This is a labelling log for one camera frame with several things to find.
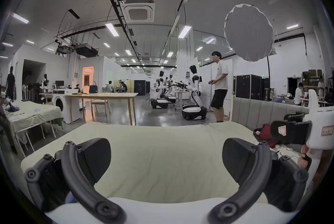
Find white washing machine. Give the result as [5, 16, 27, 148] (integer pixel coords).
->
[52, 89, 80, 124]

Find red bag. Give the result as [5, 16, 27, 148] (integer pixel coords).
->
[253, 124, 280, 149]

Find black flight cases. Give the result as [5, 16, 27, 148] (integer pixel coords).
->
[233, 74, 271, 101]

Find person's right hand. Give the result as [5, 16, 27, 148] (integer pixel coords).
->
[298, 144, 313, 169]

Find wooden table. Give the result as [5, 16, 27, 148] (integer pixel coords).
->
[65, 82, 139, 126]

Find white humanoid robot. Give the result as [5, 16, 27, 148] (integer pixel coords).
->
[166, 74, 178, 104]
[182, 64, 208, 121]
[150, 70, 169, 109]

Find round softbox lamp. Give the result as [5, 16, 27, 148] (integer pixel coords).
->
[224, 4, 277, 101]

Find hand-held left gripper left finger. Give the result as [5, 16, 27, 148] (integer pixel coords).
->
[24, 137, 127, 224]

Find bed with pale green sheet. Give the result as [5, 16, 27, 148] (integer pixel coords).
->
[20, 121, 313, 204]

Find grey padded headboard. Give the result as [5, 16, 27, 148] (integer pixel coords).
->
[231, 96, 311, 132]

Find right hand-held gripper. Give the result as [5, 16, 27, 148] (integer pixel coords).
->
[270, 89, 334, 151]

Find shelf with cartons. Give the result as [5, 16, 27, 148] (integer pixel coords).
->
[302, 69, 325, 87]

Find table under pale sheet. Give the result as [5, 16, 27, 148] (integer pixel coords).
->
[0, 100, 65, 152]

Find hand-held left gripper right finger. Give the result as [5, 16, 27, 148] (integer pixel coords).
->
[207, 138, 309, 224]

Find wooden chair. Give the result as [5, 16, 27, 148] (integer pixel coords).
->
[90, 99, 112, 117]

